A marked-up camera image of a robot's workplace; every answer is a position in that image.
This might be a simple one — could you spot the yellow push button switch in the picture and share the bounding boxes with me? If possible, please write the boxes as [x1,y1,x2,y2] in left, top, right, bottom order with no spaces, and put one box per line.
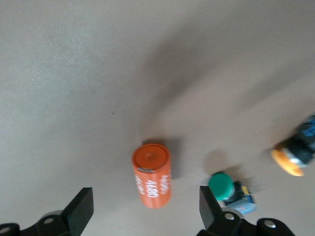
[270,112,315,177]

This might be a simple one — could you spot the green push button switch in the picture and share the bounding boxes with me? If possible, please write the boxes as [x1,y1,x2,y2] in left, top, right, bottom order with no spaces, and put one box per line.
[208,172,258,215]

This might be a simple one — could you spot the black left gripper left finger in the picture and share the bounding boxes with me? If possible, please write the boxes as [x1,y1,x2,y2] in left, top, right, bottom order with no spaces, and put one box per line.
[0,187,95,236]

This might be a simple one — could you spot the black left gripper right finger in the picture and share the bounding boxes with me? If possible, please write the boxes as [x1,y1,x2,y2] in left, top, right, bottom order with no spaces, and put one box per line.
[196,186,296,236]

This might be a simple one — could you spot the orange cylinder marked 4680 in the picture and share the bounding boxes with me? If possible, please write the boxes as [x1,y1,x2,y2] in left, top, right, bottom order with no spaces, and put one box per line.
[131,144,172,209]

